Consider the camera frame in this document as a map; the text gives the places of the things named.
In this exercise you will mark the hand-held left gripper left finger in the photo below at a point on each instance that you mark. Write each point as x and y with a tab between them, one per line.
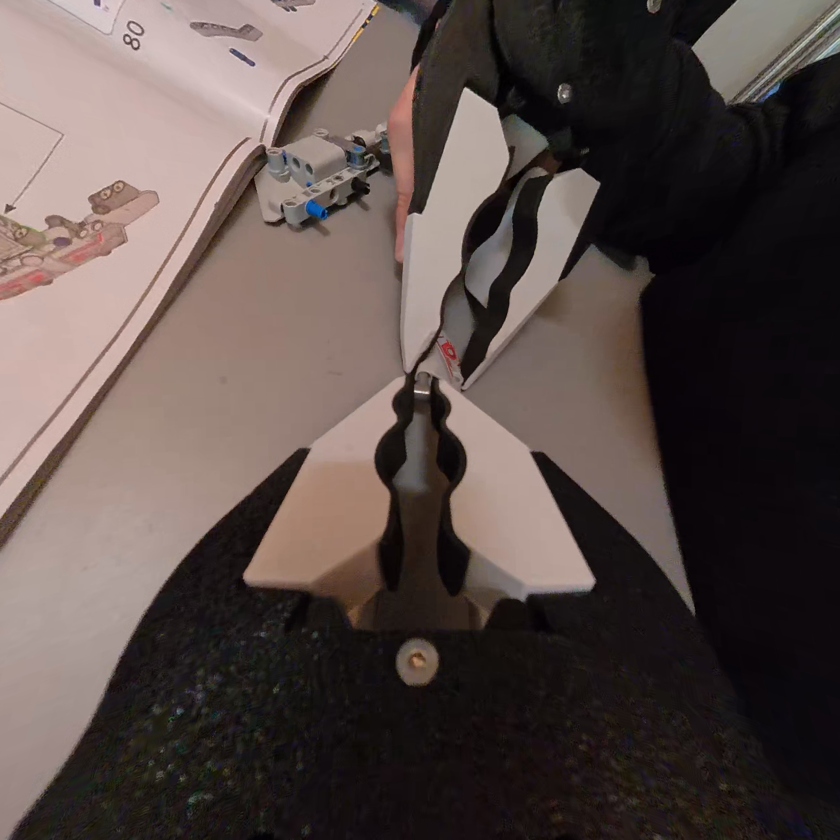
321	518

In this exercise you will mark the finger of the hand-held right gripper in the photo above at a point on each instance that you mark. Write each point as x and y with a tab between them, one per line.
436	229
544	249

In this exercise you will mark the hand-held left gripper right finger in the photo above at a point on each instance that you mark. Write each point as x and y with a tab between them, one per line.
518	525

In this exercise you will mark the small grey brick piece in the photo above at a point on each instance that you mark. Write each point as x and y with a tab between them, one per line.
451	358

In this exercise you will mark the person's right forearm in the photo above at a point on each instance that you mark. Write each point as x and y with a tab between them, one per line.
741	407

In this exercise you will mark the grey desk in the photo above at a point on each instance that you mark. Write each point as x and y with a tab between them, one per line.
229	394

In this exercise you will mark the person's right hand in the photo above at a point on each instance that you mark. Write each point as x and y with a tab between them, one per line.
399	151

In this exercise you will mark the small grey brick assembly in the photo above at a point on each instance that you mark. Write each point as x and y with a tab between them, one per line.
315	177

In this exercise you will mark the open instruction booklet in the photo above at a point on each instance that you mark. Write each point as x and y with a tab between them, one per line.
98	197

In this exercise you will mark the metal rail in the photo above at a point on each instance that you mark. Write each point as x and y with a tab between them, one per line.
787	56

